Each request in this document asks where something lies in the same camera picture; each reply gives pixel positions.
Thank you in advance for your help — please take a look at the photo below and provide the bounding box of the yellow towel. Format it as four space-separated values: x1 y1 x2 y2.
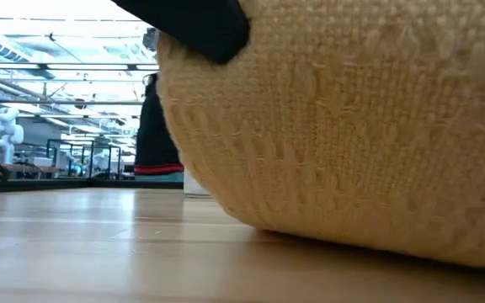
156 0 485 274

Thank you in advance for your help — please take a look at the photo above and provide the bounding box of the person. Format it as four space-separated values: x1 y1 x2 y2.
134 73 185 183

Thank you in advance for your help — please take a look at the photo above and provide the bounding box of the black ceiling cable reel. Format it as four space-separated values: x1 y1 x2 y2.
142 27 162 54

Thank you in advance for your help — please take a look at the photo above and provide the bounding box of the black background workstation frame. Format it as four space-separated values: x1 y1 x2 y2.
46 138 122 178

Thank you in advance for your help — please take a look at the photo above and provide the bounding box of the black metal table frame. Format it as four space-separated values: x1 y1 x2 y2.
0 178 184 195

